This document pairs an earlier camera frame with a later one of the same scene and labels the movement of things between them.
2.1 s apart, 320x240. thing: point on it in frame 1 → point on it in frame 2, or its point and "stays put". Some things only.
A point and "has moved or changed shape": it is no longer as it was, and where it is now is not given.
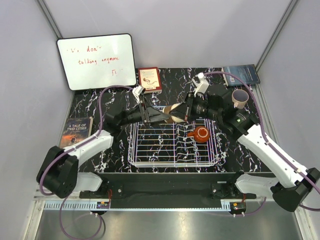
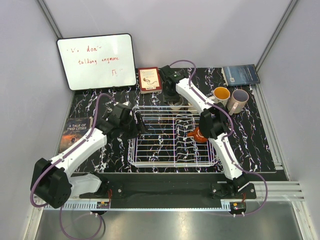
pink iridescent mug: [240, 97] stays put
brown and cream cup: [173, 119] has moved or changed shape
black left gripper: [154, 115] → [140, 128]
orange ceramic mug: [201, 134] stays put
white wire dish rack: [167, 144] stays put
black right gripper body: [199, 108] → [169, 96]
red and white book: [149, 78] stays put
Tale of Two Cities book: [76, 130] stays put
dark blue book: [248, 73] stays put
